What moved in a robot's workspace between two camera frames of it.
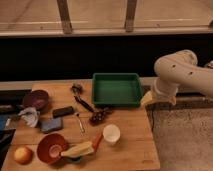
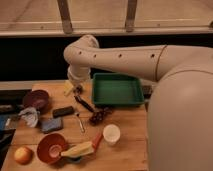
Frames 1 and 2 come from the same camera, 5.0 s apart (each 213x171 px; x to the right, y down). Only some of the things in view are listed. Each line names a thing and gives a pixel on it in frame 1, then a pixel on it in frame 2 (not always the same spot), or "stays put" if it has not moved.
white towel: x=30 y=115 stays put
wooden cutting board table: x=72 y=134 stays put
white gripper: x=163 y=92 → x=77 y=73
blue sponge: x=51 y=124 stays put
